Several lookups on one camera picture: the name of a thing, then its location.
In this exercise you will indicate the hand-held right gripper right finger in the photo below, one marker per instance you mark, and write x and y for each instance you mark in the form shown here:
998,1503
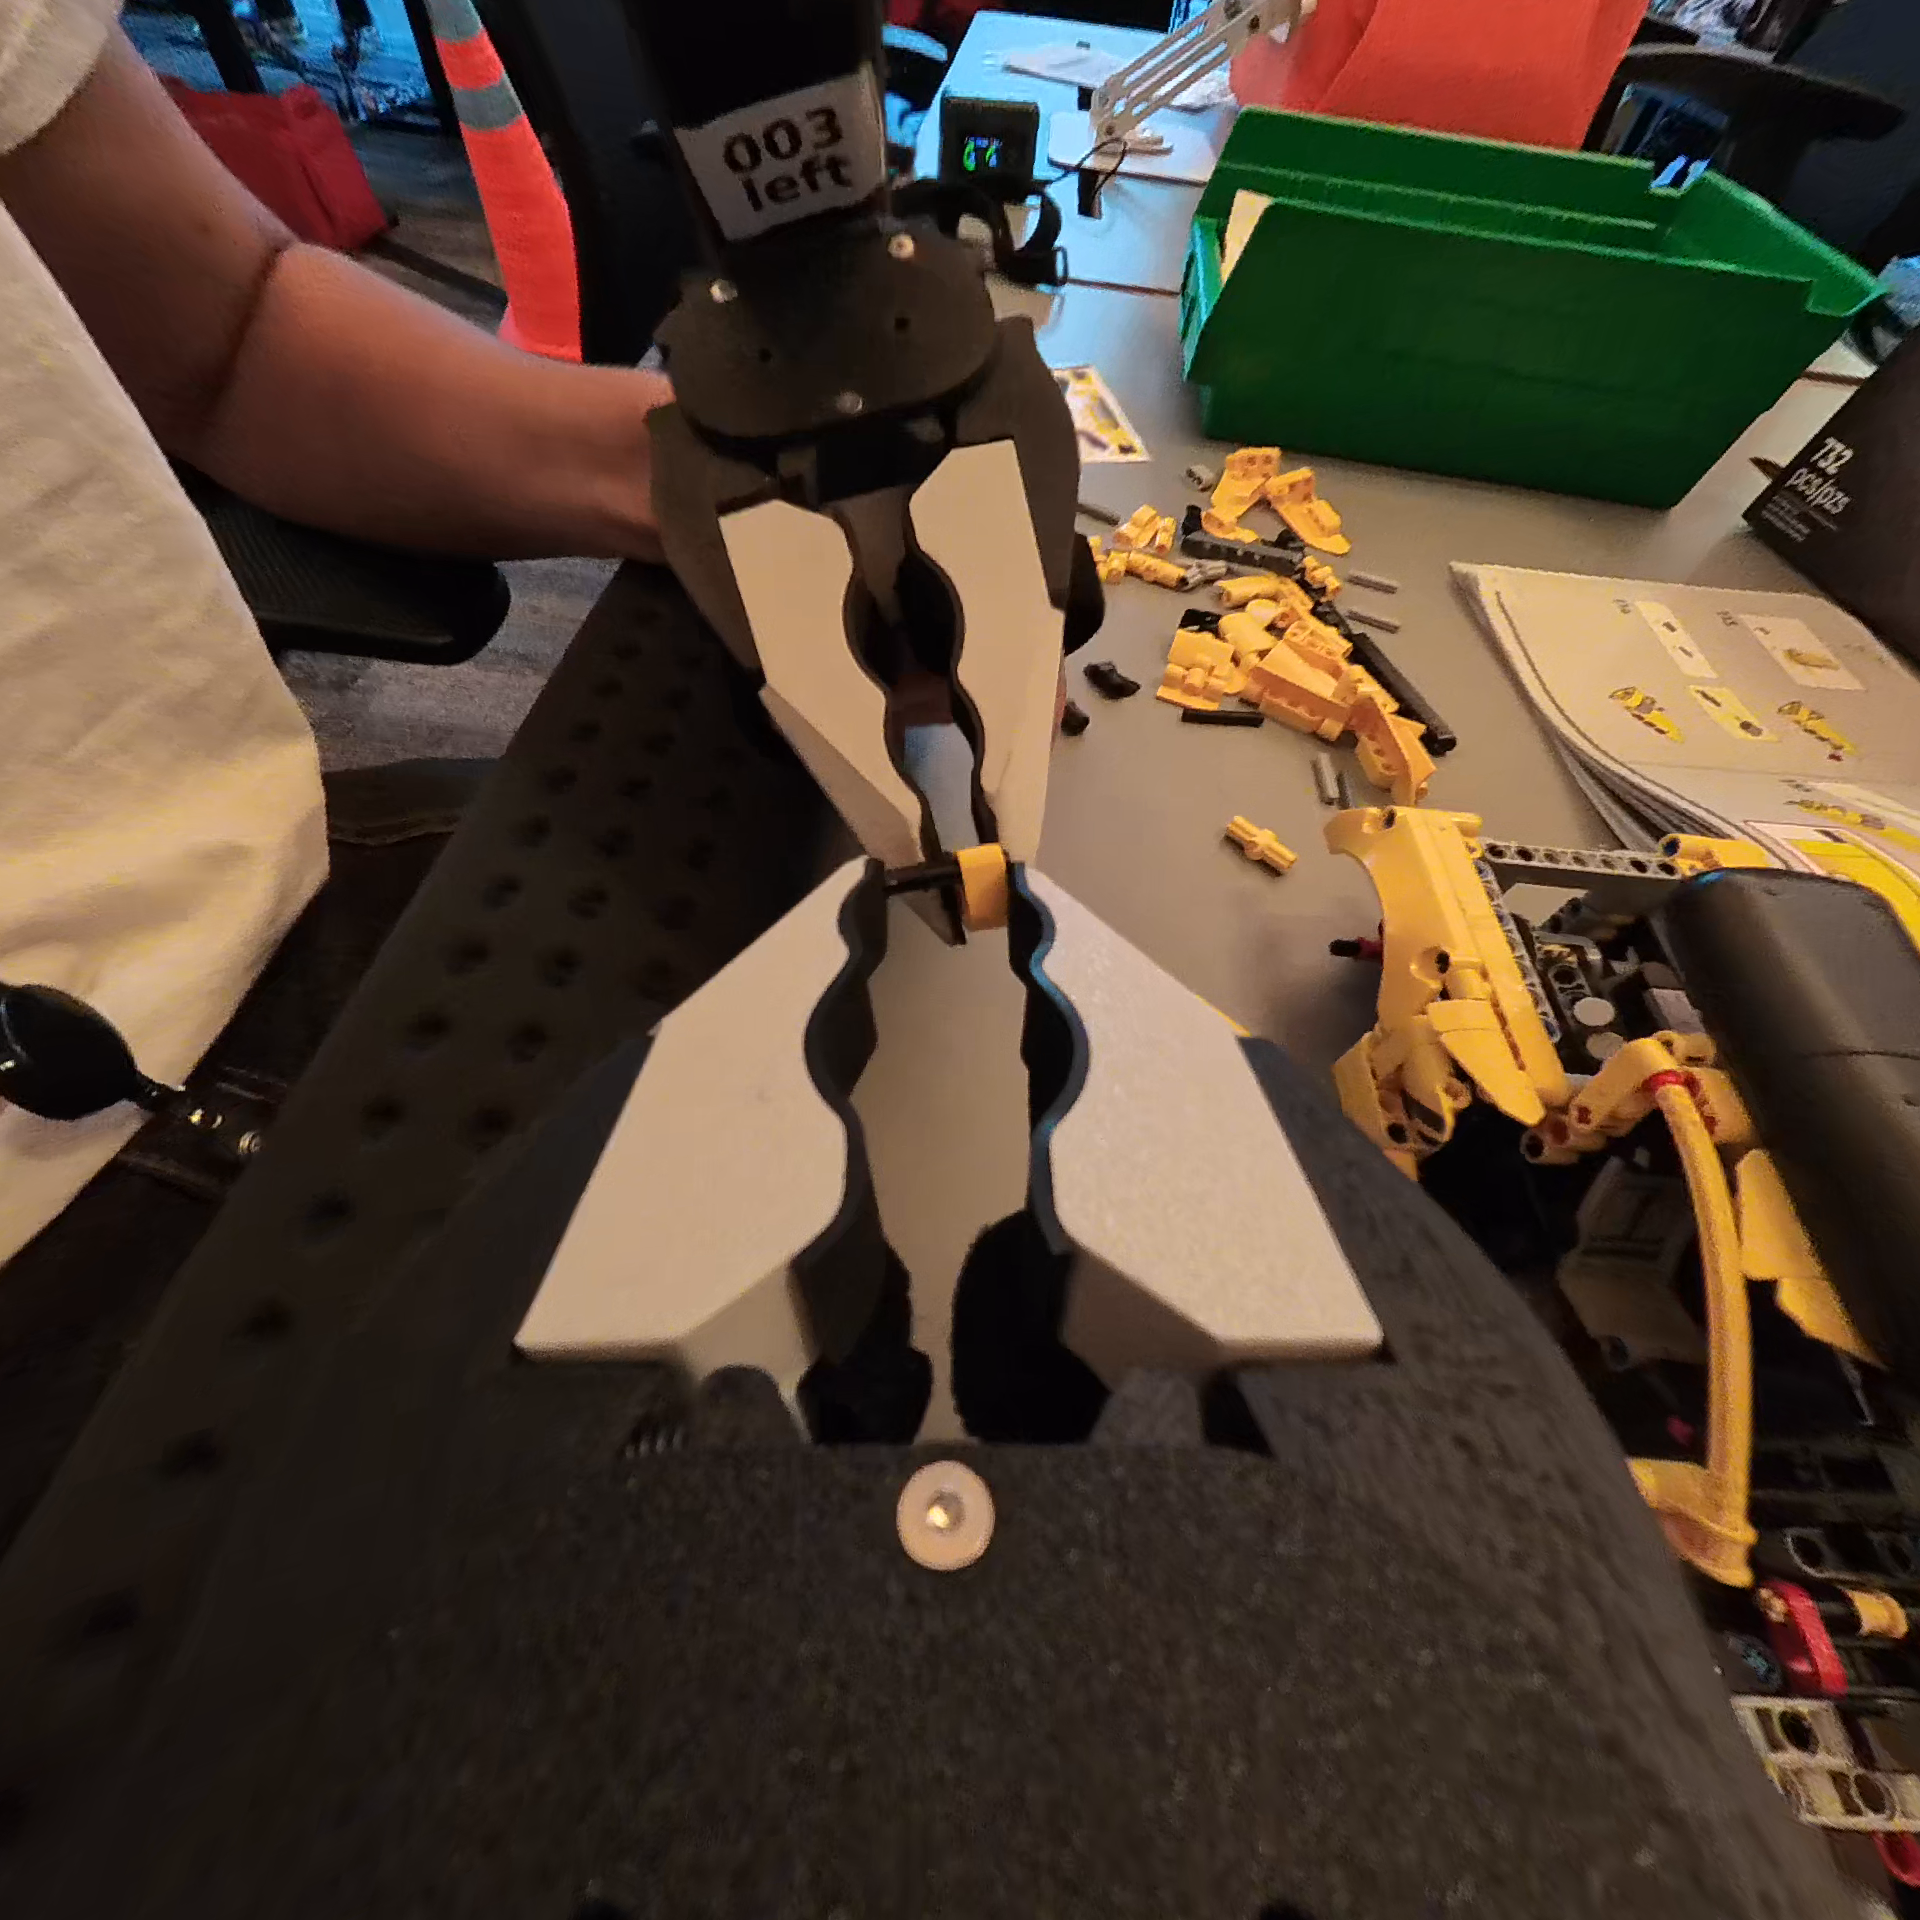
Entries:
1214,1200

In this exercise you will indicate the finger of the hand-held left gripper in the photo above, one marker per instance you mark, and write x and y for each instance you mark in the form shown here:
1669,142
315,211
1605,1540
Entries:
1004,599
787,628

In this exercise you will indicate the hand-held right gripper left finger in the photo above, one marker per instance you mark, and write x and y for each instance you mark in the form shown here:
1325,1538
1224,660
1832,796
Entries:
691,1200

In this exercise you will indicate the black long pin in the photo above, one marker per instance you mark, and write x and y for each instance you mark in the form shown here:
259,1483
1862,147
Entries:
916,878

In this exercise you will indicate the small yellow curved panel brick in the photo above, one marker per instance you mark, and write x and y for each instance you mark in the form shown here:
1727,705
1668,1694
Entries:
984,886

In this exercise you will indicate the person's left forearm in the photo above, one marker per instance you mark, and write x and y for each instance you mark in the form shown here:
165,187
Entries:
376,406

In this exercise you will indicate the grey desk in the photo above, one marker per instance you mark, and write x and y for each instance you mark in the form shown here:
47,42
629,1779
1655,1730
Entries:
1172,839

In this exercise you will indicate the yellow black sticker sheet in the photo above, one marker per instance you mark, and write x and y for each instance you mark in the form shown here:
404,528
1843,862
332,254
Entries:
1102,412

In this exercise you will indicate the pile of yellow bricks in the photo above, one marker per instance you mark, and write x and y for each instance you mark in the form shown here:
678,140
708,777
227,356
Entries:
1276,660

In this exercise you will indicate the yellow brick toy car model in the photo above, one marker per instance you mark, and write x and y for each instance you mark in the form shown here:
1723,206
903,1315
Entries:
1441,961

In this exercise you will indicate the orange traffic cone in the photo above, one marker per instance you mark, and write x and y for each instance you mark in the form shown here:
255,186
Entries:
511,182

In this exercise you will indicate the small yellow connector brick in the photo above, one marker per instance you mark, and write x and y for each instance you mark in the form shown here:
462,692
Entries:
1260,843

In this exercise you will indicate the black chair armrest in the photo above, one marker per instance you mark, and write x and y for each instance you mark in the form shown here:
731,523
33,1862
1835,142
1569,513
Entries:
347,585

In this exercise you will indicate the green plastic bin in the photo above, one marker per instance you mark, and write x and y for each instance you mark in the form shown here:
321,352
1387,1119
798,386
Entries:
1501,330

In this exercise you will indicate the building instruction booklet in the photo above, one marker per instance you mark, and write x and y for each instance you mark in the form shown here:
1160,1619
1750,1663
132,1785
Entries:
1651,705

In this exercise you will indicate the orange plastic bin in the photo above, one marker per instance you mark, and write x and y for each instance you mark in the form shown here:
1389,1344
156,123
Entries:
1441,60

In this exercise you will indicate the person's white shirt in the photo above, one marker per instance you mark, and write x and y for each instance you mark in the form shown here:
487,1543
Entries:
119,751

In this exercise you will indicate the black toy car box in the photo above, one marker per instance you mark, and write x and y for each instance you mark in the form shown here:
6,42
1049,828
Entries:
1853,510

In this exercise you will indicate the black office chair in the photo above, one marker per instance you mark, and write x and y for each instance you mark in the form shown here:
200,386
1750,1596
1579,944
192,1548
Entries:
1757,106

